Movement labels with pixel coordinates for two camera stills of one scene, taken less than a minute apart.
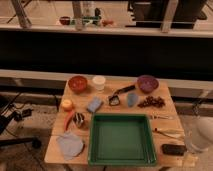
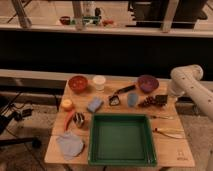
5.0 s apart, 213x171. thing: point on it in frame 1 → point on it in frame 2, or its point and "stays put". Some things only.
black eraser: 174,149 → 161,98
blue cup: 132,99 stays put
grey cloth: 70,144 stays put
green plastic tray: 122,139 stays put
